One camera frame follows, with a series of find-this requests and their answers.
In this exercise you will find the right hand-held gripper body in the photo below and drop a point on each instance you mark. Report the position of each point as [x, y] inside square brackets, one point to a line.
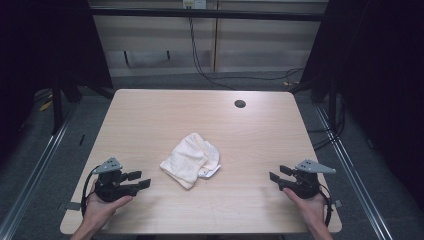
[305, 186]

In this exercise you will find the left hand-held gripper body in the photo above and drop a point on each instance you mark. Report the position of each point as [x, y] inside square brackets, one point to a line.
[111, 191]

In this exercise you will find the white cloth towel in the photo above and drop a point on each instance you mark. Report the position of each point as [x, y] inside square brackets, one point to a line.
[188, 160]

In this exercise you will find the person's right hand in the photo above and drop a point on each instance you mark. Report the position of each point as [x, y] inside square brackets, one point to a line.
[313, 210]

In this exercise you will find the person's left hand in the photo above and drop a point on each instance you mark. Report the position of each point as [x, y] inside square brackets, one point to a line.
[96, 211]

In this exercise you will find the grey tape tab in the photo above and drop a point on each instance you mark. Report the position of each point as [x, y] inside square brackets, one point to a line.
[73, 206]
[338, 203]

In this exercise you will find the small black floor object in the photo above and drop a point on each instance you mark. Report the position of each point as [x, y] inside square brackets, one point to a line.
[82, 140]

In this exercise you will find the black table grommet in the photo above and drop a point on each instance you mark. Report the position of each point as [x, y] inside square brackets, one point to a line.
[240, 103]

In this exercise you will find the black metal stand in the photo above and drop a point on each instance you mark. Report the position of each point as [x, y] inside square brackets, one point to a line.
[57, 110]

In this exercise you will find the yellow floor object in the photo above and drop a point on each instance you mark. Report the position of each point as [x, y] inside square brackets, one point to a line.
[45, 106]

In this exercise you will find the black curtain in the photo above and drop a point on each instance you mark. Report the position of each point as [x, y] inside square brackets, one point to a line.
[43, 43]
[376, 66]

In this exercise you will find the metal floor rail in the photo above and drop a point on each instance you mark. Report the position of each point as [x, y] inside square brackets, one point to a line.
[30, 180]
[353, 180]

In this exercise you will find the black horizontal frame bar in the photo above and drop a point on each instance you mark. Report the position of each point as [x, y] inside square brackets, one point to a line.
[200, 14]

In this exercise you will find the white wall socket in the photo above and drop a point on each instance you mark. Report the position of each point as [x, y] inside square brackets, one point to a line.
[195, 3]

